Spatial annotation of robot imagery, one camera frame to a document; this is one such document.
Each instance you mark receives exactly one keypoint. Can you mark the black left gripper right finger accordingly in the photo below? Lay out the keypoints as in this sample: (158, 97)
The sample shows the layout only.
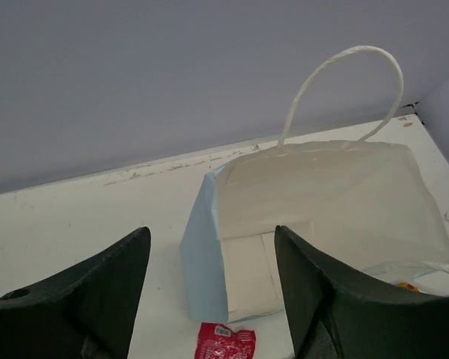
(336, 311)

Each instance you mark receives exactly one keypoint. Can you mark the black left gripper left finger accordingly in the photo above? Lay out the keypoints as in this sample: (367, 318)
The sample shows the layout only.
(85, 311)

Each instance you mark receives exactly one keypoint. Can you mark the orange Fox's candy bag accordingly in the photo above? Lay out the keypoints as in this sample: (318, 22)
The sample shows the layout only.
(408, 286)

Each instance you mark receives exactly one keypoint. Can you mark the light blue paper bag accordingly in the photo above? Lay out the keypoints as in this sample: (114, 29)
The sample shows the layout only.
(379, 203)

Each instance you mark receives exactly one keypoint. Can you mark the red small snack packet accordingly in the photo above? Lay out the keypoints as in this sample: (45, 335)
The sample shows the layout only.
(217, 341)

